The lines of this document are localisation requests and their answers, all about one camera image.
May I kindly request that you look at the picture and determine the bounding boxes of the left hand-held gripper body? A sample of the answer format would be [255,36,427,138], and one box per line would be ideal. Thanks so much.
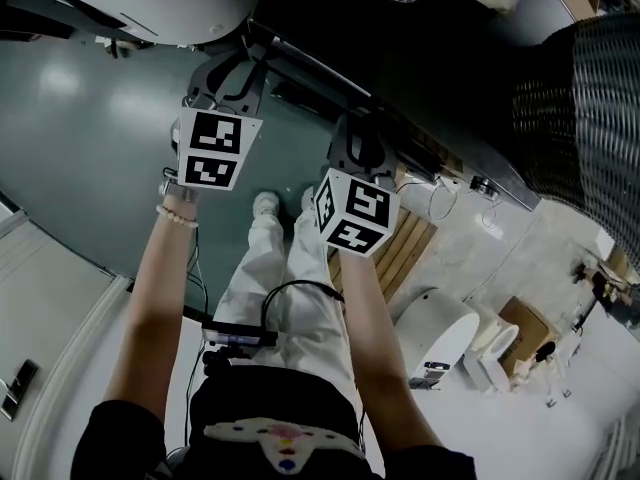
[172,49,267,192]

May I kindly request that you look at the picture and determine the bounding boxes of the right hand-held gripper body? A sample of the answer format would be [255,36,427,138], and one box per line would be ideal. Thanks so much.
[312,112,402,260]

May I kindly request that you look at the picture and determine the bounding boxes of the white washing machine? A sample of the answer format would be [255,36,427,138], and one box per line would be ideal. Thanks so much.
[0,0,267,48]

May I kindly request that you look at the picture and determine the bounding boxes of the person's left forearm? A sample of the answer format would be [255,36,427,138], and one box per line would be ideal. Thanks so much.
[102,187,201,422]

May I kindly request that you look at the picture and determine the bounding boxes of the person's right forearm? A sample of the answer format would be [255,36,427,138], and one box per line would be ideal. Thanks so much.
[337,251,445,462]

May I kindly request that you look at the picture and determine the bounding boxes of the person's white right shoe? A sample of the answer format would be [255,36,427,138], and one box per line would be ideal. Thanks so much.
[299,184,320,215]

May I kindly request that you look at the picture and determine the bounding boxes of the person's white shoe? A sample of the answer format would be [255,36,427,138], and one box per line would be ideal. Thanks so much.
[251,190,282,218]
[299,184,320,215]

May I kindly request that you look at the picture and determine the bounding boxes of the silver wrist watch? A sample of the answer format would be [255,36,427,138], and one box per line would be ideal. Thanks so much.
[158,177,201,204]

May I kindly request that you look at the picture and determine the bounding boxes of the wooden slat pallet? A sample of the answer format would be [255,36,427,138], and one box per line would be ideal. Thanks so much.
[328,206,439,305]

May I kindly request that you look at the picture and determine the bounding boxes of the person's white left shoe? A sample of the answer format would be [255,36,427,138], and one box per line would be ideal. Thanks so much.
[251,190,282,218]

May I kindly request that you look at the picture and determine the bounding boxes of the person's white trousers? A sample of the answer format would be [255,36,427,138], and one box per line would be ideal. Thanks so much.
[213,206,360,387]

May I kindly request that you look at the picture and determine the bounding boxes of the round metal fitting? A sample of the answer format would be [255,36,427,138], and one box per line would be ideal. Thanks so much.
[469,174,501,200]

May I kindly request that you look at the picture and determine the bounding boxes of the black table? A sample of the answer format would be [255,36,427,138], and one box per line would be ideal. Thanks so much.
[247,0,581,214]

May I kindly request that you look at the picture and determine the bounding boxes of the black chest-mounted device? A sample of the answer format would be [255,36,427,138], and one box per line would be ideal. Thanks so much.
[200,319,279,350]

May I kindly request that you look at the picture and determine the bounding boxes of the brown cardboard box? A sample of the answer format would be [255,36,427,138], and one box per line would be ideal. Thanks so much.
[496,294,557,378]

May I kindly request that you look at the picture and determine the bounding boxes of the person's black printed shirt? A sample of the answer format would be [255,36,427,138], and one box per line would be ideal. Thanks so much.
[73,366,477,480]

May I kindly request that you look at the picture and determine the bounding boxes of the white door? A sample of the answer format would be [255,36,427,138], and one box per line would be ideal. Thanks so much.
[0,202,137,480]

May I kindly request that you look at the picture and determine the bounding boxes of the white bead bracelet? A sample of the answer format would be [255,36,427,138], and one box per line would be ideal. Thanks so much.
[154,203,200,230]

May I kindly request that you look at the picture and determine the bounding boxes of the white cable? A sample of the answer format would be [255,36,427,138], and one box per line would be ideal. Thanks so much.
[425,173,502,230]

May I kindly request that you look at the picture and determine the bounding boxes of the black cable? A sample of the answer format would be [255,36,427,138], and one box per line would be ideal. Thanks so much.
[261,279,347,330]

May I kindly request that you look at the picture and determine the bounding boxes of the black door handle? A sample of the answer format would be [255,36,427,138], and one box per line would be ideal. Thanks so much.
[0,358,40,422]

